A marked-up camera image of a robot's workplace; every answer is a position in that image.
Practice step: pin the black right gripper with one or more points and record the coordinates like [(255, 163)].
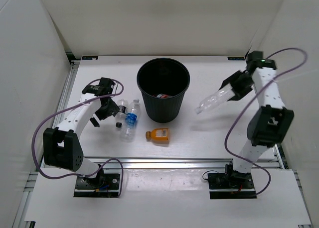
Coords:
[(239, 93)]

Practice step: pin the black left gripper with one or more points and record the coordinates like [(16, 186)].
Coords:
[(112, 109)]

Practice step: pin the clear unlabelled plastic bottle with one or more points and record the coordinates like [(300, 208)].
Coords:
[(216, 99)]

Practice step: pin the blue label Aquafina bottle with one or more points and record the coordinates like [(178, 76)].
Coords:
[(129, 127)]

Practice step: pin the red label plastic bottle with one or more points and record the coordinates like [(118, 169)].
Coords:
[(162, 96)]

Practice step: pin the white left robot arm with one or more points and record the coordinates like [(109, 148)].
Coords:
[(61, 145)]

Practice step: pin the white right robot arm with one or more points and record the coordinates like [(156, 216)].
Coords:
[(267, 127)]

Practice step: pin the black ribbed waste bin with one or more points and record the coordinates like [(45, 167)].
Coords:
[(167, 76)]

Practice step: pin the black label Pepsi bottle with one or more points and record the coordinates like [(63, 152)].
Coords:
[(121, 115)]

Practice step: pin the orange juice bottle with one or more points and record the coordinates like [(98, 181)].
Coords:
[(158, 136)]

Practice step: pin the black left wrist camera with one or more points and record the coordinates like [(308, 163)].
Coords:
[(105, 87)]

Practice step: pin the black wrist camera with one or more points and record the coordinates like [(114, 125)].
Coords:
[(105, 87), (256, 60)]

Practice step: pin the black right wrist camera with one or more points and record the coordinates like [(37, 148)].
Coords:
[(256, 60)]

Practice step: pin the aluminium table edge rail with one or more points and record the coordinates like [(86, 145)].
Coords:
[(166, 163)]

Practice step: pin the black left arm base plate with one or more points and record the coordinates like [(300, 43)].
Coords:
[(109, 187)]

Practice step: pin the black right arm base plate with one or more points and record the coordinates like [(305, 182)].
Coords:
[(222, 188)]

